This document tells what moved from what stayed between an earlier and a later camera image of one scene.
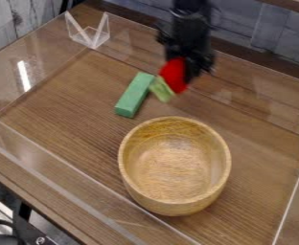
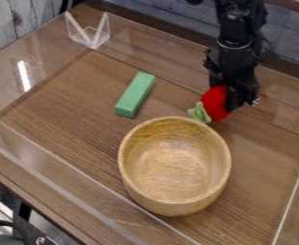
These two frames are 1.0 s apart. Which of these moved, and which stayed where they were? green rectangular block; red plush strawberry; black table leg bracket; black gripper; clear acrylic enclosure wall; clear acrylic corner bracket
Moved: red plush strawberry; black gripper
Stayed: clear acrylic corner bracket; green rectangular block; clear acrylic enclosure wall; black table leg bracket
